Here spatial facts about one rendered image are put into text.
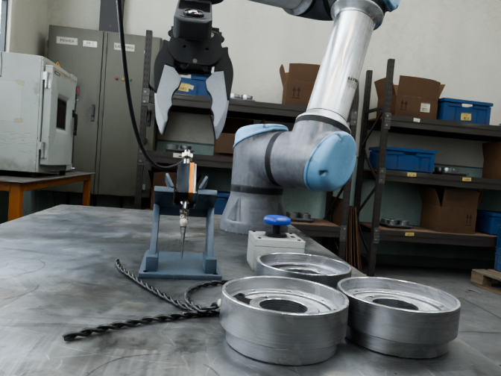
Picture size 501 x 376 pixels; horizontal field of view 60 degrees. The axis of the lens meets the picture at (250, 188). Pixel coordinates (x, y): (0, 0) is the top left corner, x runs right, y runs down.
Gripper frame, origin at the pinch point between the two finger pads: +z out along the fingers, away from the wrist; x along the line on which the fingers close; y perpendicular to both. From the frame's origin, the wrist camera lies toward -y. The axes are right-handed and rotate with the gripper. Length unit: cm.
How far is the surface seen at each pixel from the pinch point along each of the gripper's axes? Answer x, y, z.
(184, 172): 0.4, -1.7, 6.1
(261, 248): -10.6, -3.4, 15.6
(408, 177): -206, 313, 4
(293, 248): -15.0, -3.6, 15.4
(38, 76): 78, 187, -34
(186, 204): -0.1, -2.8, 10.3
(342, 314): -12.0, -30.1, 15.2
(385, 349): -16.4, -28.9, 18.4
